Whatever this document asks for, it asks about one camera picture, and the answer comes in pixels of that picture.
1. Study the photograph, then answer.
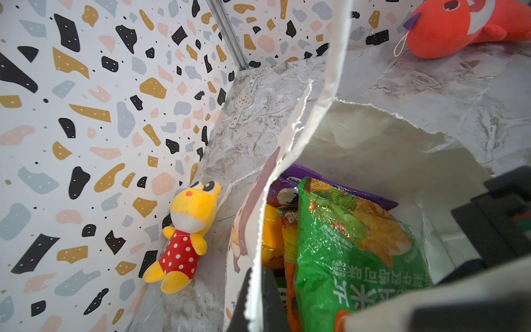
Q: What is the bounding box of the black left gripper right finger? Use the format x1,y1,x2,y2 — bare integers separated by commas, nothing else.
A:
261,268,290,332

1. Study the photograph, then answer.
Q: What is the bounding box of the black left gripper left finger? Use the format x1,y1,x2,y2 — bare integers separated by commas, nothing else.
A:
225,268,252,332

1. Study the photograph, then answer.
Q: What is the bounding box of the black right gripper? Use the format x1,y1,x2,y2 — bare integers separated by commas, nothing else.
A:
438,166,530,284

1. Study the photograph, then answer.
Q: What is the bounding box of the orange snack packet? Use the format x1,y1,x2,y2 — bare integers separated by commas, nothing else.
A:
278,207,301,331

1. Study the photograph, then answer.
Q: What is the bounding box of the green corn chips bag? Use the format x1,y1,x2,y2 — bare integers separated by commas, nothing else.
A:
295,177,433,331

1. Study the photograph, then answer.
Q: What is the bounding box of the purple snack packet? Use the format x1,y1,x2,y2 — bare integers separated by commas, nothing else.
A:
266,163,399,212

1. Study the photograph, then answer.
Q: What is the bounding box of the white printed paper bag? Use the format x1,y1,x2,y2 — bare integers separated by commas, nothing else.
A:
223,0,531,332

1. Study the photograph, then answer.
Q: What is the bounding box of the yellow snack packet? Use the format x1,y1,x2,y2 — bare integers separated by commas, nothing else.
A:
261,204,284,270

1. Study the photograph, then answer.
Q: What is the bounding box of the yellow plush toy red dress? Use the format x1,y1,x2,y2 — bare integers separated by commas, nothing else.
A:
142,181,221,294

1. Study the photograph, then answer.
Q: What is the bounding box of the flat metal perforated bracket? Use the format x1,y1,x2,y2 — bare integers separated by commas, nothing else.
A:
229,77,257,129

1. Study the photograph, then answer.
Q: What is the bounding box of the aluminium left corner post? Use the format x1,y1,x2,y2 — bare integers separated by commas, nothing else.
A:
207,0,249,71

